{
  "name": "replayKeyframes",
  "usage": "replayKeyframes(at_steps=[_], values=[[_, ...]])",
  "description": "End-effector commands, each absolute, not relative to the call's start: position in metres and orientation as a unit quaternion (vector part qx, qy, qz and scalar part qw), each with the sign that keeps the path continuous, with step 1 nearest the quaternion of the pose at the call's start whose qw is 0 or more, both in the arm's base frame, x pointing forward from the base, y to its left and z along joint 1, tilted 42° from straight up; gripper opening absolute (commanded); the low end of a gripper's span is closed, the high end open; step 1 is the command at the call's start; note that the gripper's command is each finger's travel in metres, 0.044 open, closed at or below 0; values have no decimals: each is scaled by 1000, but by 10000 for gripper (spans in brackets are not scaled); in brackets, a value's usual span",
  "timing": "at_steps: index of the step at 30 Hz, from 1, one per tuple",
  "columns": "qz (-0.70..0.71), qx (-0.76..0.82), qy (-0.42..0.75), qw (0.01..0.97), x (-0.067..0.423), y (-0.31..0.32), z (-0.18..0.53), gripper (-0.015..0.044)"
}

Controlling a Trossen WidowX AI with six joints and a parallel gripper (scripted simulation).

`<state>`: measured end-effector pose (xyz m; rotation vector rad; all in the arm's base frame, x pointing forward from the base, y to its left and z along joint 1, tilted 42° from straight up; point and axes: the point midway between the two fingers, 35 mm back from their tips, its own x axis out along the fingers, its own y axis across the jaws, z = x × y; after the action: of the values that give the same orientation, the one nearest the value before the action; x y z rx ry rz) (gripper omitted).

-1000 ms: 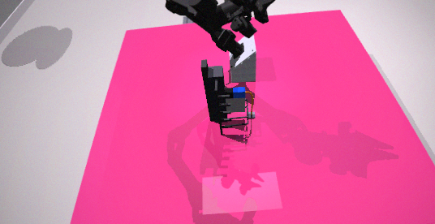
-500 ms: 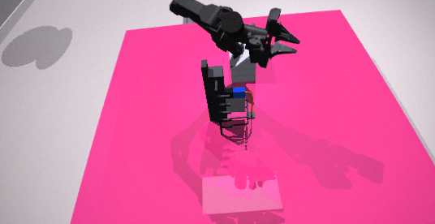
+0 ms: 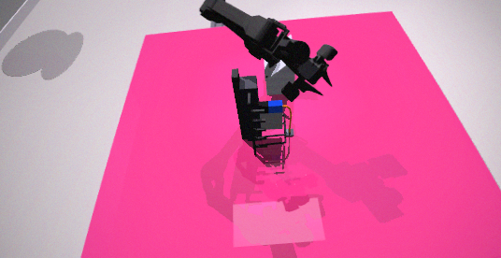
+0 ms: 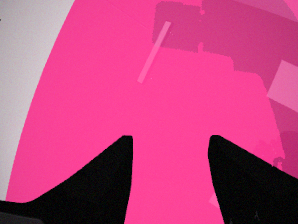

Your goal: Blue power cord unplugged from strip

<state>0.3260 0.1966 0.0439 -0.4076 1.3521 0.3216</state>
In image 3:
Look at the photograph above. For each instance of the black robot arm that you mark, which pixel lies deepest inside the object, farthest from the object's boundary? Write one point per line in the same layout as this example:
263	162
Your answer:
261	38

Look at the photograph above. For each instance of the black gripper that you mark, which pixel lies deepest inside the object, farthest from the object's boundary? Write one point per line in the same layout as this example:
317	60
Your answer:
290	90

